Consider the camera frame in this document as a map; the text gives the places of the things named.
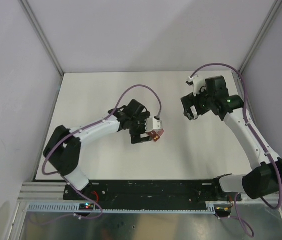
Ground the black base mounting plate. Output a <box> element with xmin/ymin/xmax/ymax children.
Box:
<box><xmin>63</xmin><ymin>179</ymin><xmax>236</xmax><ymax>208</ymax></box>

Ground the left aluminium frame post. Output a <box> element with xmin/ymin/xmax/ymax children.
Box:
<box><xmin>18</xmin><ymin>0</ymin><xmax>65</xmax><ymax>77</ymax></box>

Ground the red pill organizer box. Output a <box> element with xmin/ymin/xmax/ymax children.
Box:
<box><xmin>149</xmin><ymin>129</ymin><xmax>165</xmax><ymax>142</ymax></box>

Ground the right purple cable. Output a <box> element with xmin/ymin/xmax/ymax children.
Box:
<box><xmin>189</xmin><ymin>63</ymin><xmax>282</xmax><ymax>237</ymax></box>

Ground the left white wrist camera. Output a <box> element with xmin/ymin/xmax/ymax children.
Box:
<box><xmin>145</xmin><ymin>117</ymin><xmax>163</xmax><ymax>133</ymax></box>

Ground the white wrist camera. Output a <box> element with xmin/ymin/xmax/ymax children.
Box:
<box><xmin>145</xmin><ymin>117</ymin><xmax>163</xmax><ymax>133</ymax></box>
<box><xmin>186</xmin><ymin>74</ymin><xmax>206</xmax><ymax>97</ymax></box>

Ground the grey slotted cable duct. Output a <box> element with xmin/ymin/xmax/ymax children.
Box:
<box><xmin>27</xmin><ymin>202</ymin><xmax>231</xmax><ymax>214</ymax></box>

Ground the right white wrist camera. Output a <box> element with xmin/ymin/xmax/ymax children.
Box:
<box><xmin>186</xmin><ymin>74</ymin><xmax>206</xmax><ymax>97</ymax></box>

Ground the right aluminium frame post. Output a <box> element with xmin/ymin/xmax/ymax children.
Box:
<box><xmin>238</xmin><ymin>0</ymin><xmax>282</xmax><ymax>74</ymax></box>

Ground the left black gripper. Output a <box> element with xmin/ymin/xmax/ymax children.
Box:
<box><xmin>128</xmin><ymin>111</ymin><xmax>152</xmax><ymax>144</ymax></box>

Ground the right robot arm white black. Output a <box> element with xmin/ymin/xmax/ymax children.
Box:
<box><xmin>181</xmin><ymin>75</ymin><xmax>282</xmax><ymax>201</ymax></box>

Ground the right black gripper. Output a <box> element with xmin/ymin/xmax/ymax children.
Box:
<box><xmin>181</xmin><ymin>85</ymin><xmax>215</xmax><ymax>121</ymax></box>

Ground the aluminium frame post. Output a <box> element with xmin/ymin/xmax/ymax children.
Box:
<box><xmin>238</xmin><ymin>0</ymin><xmax>282</xmax><ymax>74</ymax></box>
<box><xmin>18</xmin><ymin>0</ymin><xmax>65</xmax><ymax>77</ymax></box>

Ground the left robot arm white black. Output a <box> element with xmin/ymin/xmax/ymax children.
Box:
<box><xmin>43</xmin><ymin>99</ymin><xmax>152</xmax><ymax>200</ymax></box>

